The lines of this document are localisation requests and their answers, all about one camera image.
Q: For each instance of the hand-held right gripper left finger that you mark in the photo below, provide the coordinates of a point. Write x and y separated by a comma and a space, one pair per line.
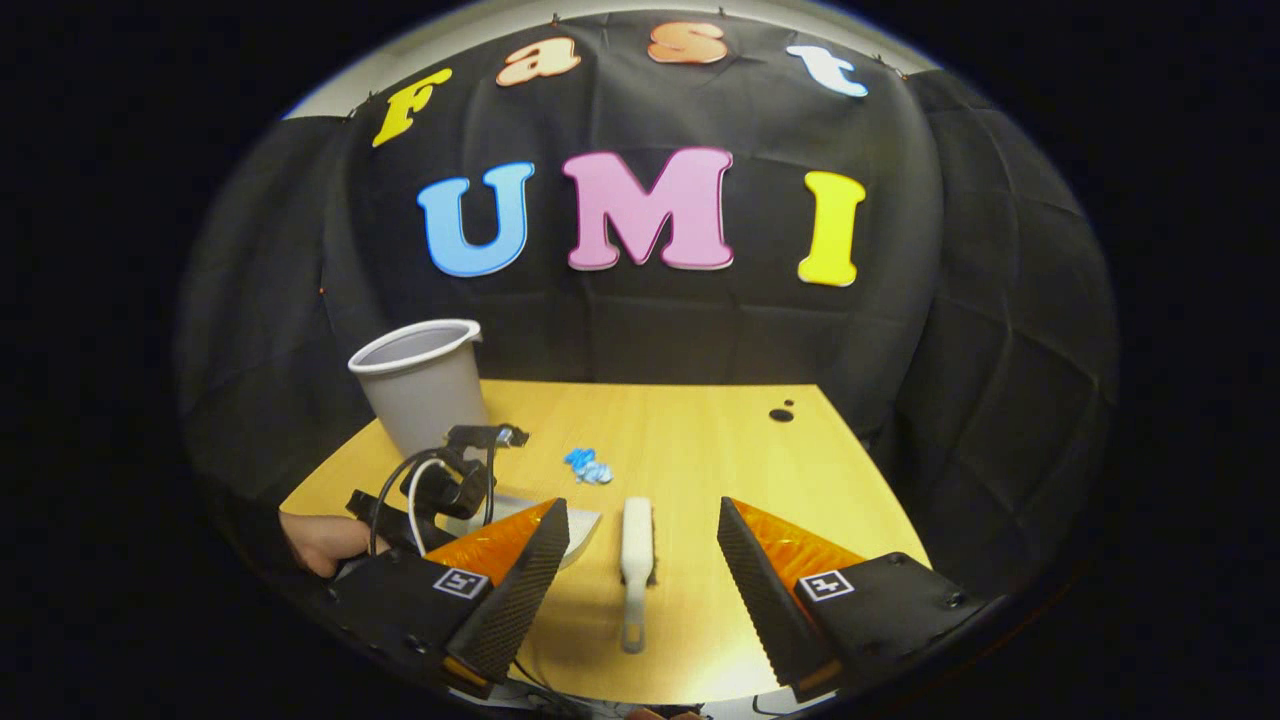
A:
520, 590

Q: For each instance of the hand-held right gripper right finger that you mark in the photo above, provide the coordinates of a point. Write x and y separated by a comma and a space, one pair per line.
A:
765, 610

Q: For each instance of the light grey dustpan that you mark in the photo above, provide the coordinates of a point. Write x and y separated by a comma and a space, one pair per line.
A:
585, 525

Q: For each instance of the light grey garbage bin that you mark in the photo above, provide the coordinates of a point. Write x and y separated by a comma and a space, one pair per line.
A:
425, 395

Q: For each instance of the small light grey broom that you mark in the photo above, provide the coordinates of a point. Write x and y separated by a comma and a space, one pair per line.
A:
636, 545

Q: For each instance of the blue paper trash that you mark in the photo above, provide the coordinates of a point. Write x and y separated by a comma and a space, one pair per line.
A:
588, 468

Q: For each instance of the wooden desktop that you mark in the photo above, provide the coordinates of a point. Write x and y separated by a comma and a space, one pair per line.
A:
700, 450

